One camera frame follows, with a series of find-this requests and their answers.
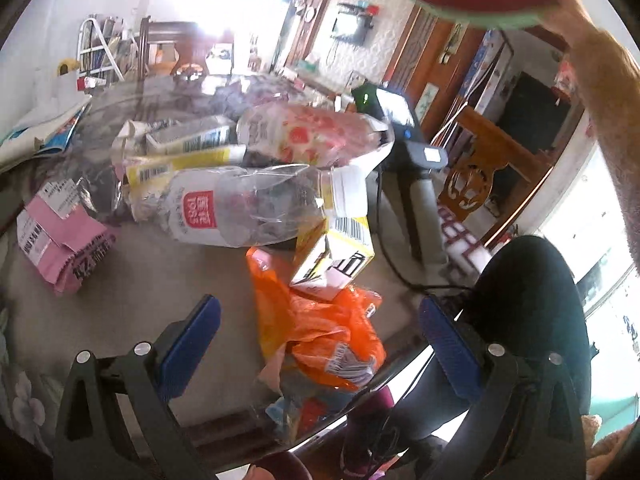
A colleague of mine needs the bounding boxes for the dark green bottle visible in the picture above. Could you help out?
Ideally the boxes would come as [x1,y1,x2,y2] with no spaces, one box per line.
[351,85,379,112]

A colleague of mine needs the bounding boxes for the orange snack bag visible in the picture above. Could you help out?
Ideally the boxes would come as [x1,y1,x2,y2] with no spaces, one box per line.
[246,247,388,393]

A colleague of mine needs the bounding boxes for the person's right forearm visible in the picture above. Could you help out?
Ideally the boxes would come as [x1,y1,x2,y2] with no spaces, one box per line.
[567,20,640,266]

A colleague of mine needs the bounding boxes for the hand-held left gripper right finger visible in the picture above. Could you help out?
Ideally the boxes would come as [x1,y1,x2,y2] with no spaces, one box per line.
[419,295,587,480]

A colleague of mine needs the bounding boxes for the wooden television cabinet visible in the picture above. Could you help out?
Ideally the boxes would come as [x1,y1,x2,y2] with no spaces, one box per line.
[295,60,361,101]

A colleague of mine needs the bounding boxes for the purple shoe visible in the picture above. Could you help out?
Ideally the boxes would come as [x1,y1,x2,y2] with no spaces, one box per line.
[247,450,311,480]
[340,385,401,478]

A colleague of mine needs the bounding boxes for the carved wooden chair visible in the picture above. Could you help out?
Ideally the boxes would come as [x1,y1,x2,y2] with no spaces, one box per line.
[435,107,551,241]

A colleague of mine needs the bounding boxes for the plastic bottle pink red label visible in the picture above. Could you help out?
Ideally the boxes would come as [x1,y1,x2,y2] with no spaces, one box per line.
[235,102,396,168]

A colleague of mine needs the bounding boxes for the clear plastic bottle white cap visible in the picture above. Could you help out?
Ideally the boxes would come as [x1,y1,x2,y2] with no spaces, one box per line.
[132,164,371,248]

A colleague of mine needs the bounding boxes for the pink paper packet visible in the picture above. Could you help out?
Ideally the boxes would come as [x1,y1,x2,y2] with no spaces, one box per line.
[16,177,118,296]

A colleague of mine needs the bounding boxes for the black cable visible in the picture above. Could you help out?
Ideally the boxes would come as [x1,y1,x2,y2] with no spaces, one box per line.
[372,167,473,293]

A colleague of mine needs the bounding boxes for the person's leg dark pants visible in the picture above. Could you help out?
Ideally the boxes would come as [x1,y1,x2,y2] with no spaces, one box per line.
[390,235,593,456]

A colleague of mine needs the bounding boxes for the flattened yellow white carton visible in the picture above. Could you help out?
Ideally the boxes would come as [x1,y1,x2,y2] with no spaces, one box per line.
[125,144,248,196]

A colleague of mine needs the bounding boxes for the person's right hand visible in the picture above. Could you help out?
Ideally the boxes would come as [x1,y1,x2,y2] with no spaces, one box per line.
[542,0,596,48]

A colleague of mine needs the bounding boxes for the white green carton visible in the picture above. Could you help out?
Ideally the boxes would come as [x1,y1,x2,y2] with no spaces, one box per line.
[145,115,238,156]

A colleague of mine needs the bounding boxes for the yellow cardboard box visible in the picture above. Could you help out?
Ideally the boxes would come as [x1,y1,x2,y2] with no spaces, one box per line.
[290,216,376,301]

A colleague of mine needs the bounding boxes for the blue white booklet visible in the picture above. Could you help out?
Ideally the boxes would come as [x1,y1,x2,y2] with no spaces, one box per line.
[0,97,93,171]

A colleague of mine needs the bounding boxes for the white book rack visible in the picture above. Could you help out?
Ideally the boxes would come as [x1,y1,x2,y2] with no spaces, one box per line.
[77,16,138,83]

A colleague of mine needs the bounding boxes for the wall television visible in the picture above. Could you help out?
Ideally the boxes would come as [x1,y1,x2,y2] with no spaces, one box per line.
[332,10,371,43]

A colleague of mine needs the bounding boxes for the small wall poster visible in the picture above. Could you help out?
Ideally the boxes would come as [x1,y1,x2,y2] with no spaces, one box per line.
[417,84,442,121]

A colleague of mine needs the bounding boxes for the blue red wrapper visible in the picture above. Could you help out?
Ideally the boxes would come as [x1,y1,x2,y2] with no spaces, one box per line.
[265,392,346,443]

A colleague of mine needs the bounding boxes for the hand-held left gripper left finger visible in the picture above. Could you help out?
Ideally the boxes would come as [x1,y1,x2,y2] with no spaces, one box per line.
[52,294,223,480]

